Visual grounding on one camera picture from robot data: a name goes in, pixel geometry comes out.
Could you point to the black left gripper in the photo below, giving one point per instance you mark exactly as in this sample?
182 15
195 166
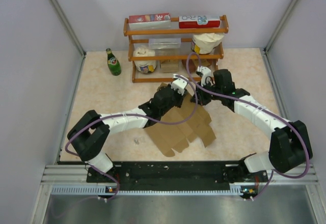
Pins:
181 98

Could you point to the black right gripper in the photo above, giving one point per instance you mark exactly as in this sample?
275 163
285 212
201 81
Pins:
201 100

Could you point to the brown cardboard box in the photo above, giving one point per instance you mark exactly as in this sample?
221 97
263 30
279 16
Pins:
171 138

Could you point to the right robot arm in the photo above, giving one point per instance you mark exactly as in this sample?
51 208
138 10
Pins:
289 141

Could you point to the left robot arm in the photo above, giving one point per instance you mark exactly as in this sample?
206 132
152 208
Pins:
90 133

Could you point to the red foil wrap box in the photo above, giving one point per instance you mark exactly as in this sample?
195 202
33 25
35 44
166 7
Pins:
150 21

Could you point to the red white carton box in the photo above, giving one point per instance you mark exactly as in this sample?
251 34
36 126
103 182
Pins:
198 21

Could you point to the tan sponge block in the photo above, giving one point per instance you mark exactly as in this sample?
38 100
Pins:
169 66

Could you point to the brown scouring pad pack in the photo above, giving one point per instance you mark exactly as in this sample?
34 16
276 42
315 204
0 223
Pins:
192 65

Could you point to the orange wooden shelf rack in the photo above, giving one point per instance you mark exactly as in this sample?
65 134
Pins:
157 53

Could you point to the white bag upper shelf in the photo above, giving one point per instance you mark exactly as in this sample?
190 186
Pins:
206 43

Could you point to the clear plastic container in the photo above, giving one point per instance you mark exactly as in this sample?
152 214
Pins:
164 43

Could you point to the green glass bottle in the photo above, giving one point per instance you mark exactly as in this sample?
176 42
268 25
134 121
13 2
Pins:
113 63

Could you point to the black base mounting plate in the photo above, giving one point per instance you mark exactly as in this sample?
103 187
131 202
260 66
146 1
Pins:
177 175

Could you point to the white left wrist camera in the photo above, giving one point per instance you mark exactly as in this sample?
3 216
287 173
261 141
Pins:
179 84

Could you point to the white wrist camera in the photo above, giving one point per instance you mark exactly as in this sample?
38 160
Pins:
179 84
205 75

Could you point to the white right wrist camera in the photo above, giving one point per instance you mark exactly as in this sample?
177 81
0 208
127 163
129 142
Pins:
205 75

